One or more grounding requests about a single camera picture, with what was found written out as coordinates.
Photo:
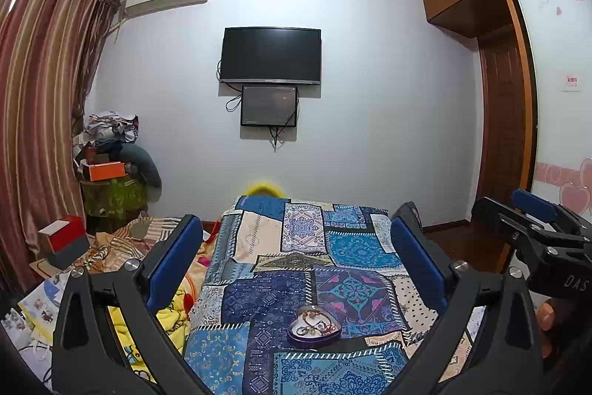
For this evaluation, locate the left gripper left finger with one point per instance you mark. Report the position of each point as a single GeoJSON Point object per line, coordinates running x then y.
{"type": "Point", "coordinates": [167, 262]}

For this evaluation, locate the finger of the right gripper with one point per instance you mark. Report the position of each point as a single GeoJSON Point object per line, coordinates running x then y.
{"type": "Point", "coordinates": [498, 222]}
{"type": "Point", "coordinates": [534, 206]}

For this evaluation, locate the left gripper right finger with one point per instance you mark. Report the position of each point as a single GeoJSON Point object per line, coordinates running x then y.
{"type": "Point", "coordinates": [425, 261]}

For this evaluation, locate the right hand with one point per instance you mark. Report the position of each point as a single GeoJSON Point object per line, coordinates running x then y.
{"type": "Point", "coordinates": [551, 313]}

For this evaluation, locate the striped brown quilt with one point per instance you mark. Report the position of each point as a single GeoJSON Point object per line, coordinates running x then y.
{"type": "Point", "coordinates": [108, 252]}

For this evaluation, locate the yellow cartoon blanket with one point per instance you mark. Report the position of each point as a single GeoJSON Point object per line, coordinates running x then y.
{"type": "Point", "coordinates": [174, 318]}

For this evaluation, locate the green patterned box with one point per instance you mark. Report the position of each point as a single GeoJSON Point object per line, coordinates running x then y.
{"type": "Point", "coordinates": [117, 198]}

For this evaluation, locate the brown wooden door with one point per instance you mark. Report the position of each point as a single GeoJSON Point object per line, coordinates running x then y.
{"type": "Point", "coordinates": [504, 116]}

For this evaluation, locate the orange box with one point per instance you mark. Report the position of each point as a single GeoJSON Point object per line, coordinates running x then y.
{"type": "Point", "coordinates": [106, 171]}

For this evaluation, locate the red white box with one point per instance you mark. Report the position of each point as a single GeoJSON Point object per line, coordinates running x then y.
{"type": "Point", "coordinates": [68, 231]}

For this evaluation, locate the dark grey pillow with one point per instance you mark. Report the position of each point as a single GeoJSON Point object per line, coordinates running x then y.
{"type": "Point", "coordinates": [139, 157]}

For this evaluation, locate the yellow plastic object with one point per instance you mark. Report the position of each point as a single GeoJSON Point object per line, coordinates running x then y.
{"type": "Point", "coordinates": [264, 189]}

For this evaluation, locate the purple heart-shaped tin box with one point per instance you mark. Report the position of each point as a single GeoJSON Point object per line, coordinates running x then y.
{"type": "Point", "coordinates": [313, 328]}

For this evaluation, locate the blue patchwork bedspread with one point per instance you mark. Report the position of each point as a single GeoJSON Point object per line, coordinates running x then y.
{"type": "Point", "coordinates": [273, 256]}

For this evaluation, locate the pile of clothes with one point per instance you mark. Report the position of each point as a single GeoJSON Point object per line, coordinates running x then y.
{"type": "Point", "coordinates": [105, 135]}

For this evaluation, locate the papers on floor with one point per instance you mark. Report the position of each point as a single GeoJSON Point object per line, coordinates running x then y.
{"type": "Point", "coordinates": [31, 325]}

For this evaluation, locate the white sliding wardrobe door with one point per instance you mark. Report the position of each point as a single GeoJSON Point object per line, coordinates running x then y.
{"type": "Point", "coordinates": [559, 37]}

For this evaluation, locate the striped red curtain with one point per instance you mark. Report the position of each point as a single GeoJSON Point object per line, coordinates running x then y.
{"type": "Point", "coordinates": [49, 56]}

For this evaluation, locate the small black wall monitor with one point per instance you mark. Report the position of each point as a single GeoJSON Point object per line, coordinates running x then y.
{"type": "Point", "coordinates": [269, 106]}

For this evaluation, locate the black wall television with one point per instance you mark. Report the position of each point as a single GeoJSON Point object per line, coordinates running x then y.
{"type": "Point", "coordinates": [271, 55]}

